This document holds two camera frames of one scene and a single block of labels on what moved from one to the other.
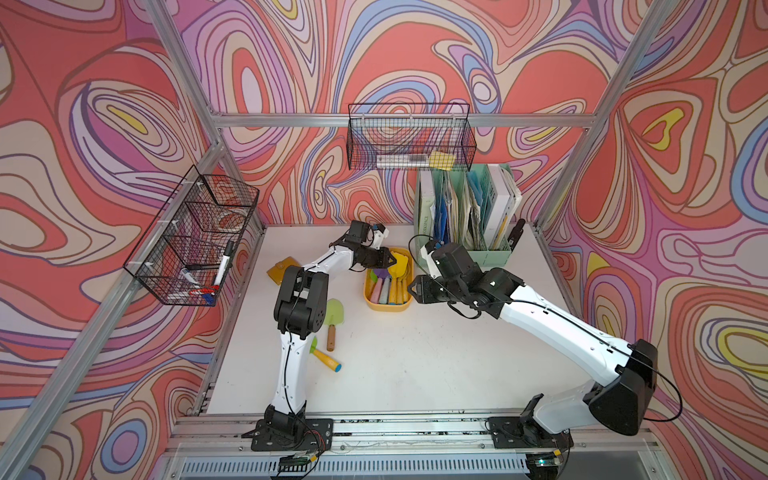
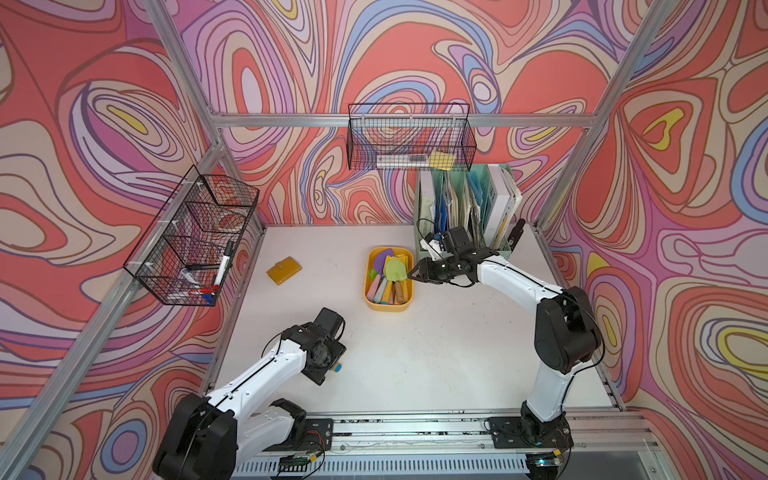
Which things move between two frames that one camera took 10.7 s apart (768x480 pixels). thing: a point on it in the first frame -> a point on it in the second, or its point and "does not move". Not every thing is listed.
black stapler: x=516 y=233 does not move
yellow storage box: x=386 y=289 does not move
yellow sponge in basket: x=443 y=161 does not move
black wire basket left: x=187 y=249 does not move
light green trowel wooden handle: x=335 y=315 -> x=396 y=271
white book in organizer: x=503 y=208 does not move
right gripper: x=423 y=289 -> x=426 y=273
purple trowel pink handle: x=381 y=273 does not move
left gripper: x=382 y=253 -> x=337 y=348
